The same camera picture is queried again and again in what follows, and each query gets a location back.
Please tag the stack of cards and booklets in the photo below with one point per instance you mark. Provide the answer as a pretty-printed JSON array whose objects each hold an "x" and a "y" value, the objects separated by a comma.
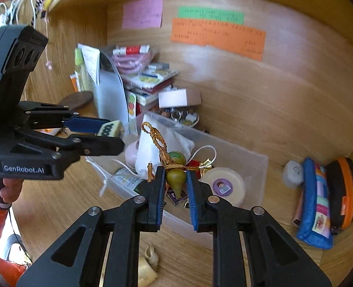
[{"x": 152, "y": 79}]

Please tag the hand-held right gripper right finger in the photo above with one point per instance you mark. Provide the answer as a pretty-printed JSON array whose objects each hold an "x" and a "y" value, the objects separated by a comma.
[{"x": 193, "y": 206}]

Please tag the blue pencil case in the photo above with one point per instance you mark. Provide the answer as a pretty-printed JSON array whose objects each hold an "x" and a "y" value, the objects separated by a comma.
[{"x": 309, "y": 215}]

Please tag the cream claw-shaped object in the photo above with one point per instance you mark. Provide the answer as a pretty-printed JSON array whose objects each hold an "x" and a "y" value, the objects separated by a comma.
[{"x": 146, "y": 270}]

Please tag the clear plastic storage box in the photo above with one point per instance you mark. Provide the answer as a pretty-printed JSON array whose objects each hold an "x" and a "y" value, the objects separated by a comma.
[{"x": 252, "y": 173}]

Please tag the white printed paper slip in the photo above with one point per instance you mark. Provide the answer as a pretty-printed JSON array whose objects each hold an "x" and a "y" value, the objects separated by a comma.
[{"x": 90, "y": 62}]

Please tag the green paper note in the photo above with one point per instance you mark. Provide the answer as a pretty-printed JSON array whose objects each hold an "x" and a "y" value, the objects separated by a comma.
[{"x": 210, "y": 15}]

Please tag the green white box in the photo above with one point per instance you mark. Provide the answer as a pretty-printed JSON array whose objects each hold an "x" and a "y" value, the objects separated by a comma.
[{"x": 79, "y": 68}]

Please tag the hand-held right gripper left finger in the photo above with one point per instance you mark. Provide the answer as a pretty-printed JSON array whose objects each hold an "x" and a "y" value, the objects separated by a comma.
[{"x": 161, "y": 209}]

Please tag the white translucent sheet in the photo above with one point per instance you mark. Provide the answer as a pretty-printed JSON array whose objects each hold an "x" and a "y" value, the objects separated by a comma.
[{"x": 110, "y": 101}]

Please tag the glass bowl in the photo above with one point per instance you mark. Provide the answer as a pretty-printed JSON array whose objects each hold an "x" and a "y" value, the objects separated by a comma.
[{"x": 181, "y": 116}]

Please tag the wooden desk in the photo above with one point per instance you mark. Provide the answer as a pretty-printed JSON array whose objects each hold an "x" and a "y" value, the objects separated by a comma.
[{"x": 60, "y": 191}]

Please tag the green red round ornament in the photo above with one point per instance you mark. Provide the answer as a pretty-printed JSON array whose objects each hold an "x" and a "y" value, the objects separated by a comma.
[{"x": 176, "y": 157}]

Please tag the striped eraser block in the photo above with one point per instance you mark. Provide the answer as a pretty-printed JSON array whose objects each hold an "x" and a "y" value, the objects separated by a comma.
[{"x": 113, "y": 128}]

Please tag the person's left hand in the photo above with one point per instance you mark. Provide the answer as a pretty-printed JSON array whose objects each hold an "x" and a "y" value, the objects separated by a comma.
[{"x": 12, "y": 189}]

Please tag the black orange zip pouch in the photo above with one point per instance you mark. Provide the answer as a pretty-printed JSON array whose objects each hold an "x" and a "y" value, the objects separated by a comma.
[{"x": 336, "y": 185}]

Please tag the brown ceramic pot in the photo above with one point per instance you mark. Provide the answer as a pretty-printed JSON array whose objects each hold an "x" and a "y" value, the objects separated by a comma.
[{"x": 76, "y": 100}]

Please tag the fruit print box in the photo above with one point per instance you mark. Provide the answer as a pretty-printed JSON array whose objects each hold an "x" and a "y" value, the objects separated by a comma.
[{"x": 131, "y": 106}]

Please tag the white round small case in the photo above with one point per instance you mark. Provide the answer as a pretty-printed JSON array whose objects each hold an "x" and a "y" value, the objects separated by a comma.
[{"x": 291, "y": 175}]

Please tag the dark purple small box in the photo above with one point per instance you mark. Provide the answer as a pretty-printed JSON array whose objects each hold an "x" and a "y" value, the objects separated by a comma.
[{"x": 174, "y": 198}]

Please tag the pink round object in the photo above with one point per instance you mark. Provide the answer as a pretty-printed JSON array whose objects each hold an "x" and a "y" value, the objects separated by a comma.
[{"x": 131, "y": 155}]

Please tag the white cardboard box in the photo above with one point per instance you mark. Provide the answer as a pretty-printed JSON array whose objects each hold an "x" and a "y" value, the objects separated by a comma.
[{"x": 173, "y": 98}]

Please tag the round plastic container purple label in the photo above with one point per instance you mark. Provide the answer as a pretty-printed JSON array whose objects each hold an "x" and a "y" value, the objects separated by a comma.
[{"x": 224, "y": 185}]

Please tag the red pink packet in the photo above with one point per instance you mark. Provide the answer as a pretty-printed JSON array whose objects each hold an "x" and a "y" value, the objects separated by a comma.
[{"x": 133, "y": 56}]

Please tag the yellow printed tube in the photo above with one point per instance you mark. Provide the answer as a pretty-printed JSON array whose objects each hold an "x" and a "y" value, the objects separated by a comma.
[{"x": 125, "y": 179}]

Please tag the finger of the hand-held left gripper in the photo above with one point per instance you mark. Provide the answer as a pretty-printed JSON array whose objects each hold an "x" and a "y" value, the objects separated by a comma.
[
  {"x": 99, "y": 146},
  {"x": 84, "y": 125}
]

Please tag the orange paper note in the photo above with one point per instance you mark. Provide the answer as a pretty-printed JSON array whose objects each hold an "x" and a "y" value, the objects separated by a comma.
[{"x": 218, "y": 37}]

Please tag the pink paper note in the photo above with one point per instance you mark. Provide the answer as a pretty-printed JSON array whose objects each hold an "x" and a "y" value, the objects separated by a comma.
[{"x": 142, "y": 12}]

